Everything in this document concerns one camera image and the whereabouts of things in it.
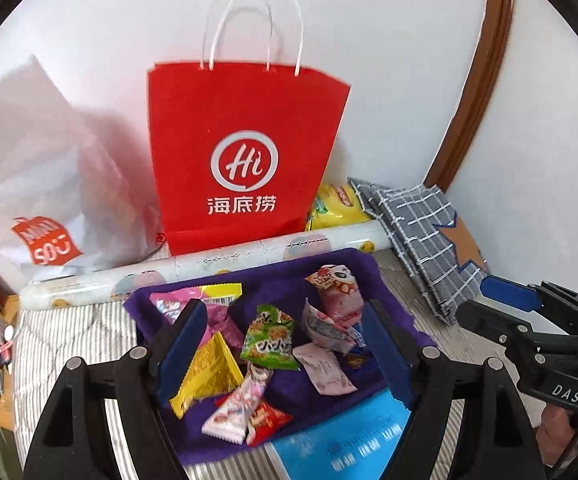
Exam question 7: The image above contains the pale pink floral snack packet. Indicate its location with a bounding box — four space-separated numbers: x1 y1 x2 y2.
293 342 358 396

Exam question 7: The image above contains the pink and yellow snack packet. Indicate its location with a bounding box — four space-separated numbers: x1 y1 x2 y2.
149 282 244 346

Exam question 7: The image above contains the red white snack packet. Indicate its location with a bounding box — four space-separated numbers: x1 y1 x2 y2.
303 299 364 356

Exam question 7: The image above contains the patterned paper roll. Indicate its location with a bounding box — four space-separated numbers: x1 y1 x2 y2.
19 222 392 311

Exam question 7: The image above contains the red paper bag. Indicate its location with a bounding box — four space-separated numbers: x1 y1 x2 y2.
146 0 352 257

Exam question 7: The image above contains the person's right hand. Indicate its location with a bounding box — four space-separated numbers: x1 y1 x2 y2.
536 402 578 466

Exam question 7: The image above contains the blue tissue pack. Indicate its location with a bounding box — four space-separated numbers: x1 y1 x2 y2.
269 390 412 480

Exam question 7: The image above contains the striped bed mattress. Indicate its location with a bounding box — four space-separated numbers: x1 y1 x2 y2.
11 247 520 480

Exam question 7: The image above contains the green snack packet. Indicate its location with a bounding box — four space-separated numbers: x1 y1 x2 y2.
240 304 302 371

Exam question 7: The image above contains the white plastic bag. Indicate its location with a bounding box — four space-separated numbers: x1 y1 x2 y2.
0 55 164 283

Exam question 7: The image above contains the white pink printed snack packet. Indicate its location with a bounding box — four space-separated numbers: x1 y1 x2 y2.
201 362 274 443

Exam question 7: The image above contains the panda print pink snack packet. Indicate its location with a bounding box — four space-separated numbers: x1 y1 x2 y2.
304 264 364 328

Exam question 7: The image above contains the grey checked cloth with star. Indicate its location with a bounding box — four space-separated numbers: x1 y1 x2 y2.
347 176 490 326

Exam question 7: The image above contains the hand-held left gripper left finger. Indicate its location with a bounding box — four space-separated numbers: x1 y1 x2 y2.
23 299 208 480

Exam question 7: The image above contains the brown wooden door frame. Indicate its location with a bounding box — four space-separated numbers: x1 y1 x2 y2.
423 0 517 193

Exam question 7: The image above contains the yellow chips bag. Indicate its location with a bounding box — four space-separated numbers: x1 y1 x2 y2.
305 182 372 231

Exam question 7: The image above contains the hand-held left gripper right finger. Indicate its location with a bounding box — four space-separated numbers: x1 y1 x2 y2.
361 299 544 480

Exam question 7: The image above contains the blue snack packet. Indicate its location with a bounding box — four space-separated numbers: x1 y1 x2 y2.
344 324 376 370

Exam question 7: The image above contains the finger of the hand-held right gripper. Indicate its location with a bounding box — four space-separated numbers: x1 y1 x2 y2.
480 274 544 311
456 299 537 356

